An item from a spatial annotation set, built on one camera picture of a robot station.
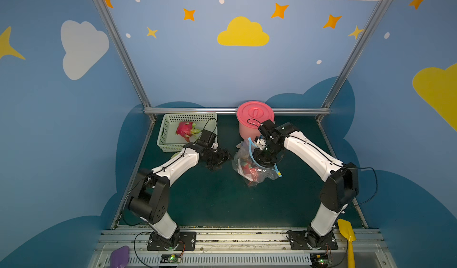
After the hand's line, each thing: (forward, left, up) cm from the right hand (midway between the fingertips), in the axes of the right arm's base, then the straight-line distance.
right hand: (257, 164), depth 81 cm
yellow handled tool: (-21, -40, -15) cm, 47 cm away
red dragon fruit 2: (-1, +2, -7) cm, 7 cm away
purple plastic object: (-38, +56, -16) cm, 69 cm away
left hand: (+3, +12, -3) cm, 13 cm away
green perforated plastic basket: (+22, +53, -16) cm, 60 cm away
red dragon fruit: (+23, +40, -5) cm, 46 cm away
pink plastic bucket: (+28, +4, -11) cm, 30 cm away
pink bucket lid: (+31, +3, +3) cm, 31 cm away
